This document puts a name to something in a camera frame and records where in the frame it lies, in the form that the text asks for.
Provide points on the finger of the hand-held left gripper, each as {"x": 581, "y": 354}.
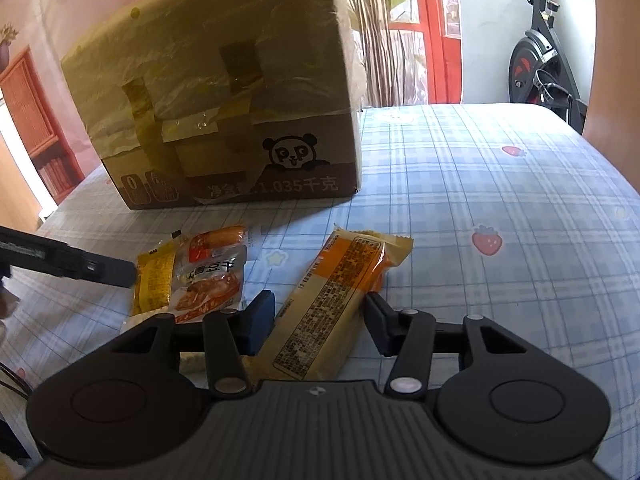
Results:
{"x": 105, "y": 270}

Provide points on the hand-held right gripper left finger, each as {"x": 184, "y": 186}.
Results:
{"x": 260, "y": 322}

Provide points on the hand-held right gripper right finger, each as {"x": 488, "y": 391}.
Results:
{"x": 381, "y": 322}

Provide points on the small yellow snack packet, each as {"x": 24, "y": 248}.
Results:
{"x": 155, "y": 280}

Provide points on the long yellow orange snack packet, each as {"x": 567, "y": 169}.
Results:
{"x": 330, "y": 300}

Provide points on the taped cardboard box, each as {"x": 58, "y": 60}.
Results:
{"x": 210, "y": 85}

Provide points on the person's left hand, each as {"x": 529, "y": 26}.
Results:
{"x": 7, "y": 302}

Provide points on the brown wooden door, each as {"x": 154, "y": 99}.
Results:
{"x": 17, "y": 185}

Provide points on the clear packet with orange snack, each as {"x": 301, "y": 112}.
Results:
{"x": 215, "y": 270}

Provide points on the black exercise bike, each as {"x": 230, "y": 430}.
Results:
{"x": 540, "y": 70}

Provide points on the brown wooden panel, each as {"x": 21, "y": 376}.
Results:
{"x": 617, "y": 70}

